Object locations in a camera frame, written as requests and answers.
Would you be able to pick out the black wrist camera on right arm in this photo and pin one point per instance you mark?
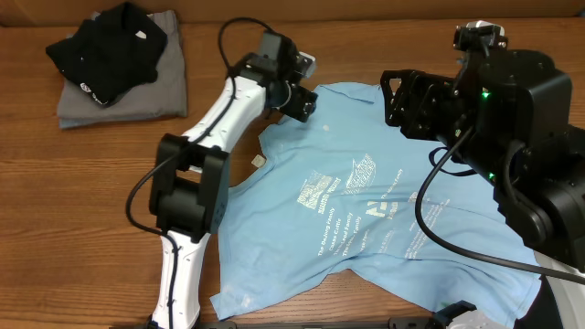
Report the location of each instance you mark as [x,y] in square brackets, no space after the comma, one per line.
[478,36]

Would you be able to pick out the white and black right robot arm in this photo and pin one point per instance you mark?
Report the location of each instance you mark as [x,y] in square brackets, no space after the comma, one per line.
[506,116]

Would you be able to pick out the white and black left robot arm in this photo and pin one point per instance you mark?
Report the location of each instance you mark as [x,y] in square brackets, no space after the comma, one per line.
[190,181]

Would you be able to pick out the grey folded garment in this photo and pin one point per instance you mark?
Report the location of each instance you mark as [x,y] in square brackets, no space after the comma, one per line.
[166,97]

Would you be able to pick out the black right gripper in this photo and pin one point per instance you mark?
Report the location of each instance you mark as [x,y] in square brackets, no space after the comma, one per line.
[420,100]

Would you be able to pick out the small white paper tag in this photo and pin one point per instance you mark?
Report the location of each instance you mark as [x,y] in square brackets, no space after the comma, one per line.
[259,161]

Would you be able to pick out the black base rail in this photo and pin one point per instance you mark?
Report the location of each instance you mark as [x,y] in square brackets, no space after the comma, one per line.
[434,322]

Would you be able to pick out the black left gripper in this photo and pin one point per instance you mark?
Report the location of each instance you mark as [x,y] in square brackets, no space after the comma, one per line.
[300,105]

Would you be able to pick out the brown cardboard back panel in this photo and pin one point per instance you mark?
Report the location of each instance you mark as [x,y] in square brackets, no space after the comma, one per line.
[57,13]

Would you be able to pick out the light blue printed t-shirt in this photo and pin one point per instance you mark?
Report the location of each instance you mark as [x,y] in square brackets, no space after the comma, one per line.
[342,191]

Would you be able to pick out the black folded polo shirt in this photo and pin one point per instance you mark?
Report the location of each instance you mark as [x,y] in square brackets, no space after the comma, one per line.
[110,54]

